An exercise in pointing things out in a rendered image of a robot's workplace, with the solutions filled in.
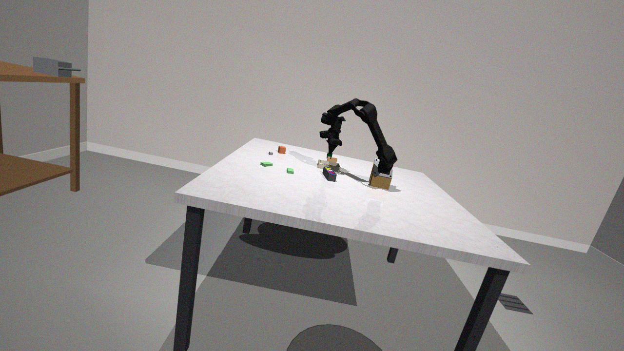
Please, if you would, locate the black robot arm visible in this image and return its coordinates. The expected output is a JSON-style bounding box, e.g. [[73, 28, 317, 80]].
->
[[321, 98, 398, 175]]

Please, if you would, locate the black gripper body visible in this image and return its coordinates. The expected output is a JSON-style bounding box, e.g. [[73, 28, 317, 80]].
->
[[326, 127, 342, 146]]

